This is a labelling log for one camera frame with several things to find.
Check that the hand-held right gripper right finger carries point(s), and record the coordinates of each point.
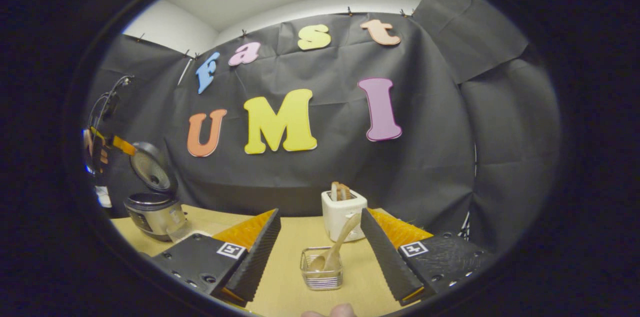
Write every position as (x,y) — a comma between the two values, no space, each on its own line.
(387,262)

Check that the wooden spoon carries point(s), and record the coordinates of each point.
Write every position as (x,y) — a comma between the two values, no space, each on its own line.
(336,249)

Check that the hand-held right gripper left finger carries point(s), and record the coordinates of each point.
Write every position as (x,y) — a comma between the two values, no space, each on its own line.
(252,262)

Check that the dark grey rice cooker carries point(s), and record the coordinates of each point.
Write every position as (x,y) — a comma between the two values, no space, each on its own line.
(156,212)

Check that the white toaster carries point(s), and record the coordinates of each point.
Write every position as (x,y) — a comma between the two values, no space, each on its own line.
(342,217)

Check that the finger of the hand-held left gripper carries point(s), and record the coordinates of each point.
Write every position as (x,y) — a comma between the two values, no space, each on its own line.
(124,146)

